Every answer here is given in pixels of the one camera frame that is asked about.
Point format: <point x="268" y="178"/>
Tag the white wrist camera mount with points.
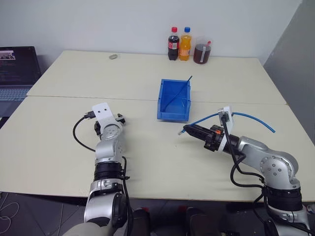
<point x="103" y="113"/>
<point x="230" y="125"/>

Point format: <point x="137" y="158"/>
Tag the small grey object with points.
<point x="113" y="57"/>

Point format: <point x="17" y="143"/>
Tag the clear cup with dark liquid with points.
<point x="202" y="54"/>

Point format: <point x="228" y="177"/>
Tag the dark rounded shape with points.
<point x="197" y="221"/>
<point x="141" y="221"/>

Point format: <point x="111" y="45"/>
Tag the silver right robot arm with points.
<point x="253" y="145"/>

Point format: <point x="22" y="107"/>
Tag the black stick in bin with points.
<point x="183" y="87"/>

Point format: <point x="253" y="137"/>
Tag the blue plastic storage bin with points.
<point x="172" y="113"/>

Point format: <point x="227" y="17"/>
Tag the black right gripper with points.
<point x="214" y="138"/>

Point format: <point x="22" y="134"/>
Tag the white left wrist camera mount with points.
<point x="103" y="113"/>

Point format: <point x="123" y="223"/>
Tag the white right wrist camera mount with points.
<point x="230" y="125"/>

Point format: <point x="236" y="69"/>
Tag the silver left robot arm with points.
<point x="108" y="150"/>

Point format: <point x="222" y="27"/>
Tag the grey open laptop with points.
<point x="14" y="64"/>

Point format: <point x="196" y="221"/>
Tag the light grey robot torso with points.
<point x="83" y="229"/>

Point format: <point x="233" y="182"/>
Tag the orange soda bottle, blue cap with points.
<point x="185" y="48"/>

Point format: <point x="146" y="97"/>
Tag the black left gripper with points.
<point x="97" y="129"/>

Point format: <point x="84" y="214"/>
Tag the cola bottle with red cap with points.
<point x="173" y="46"/>

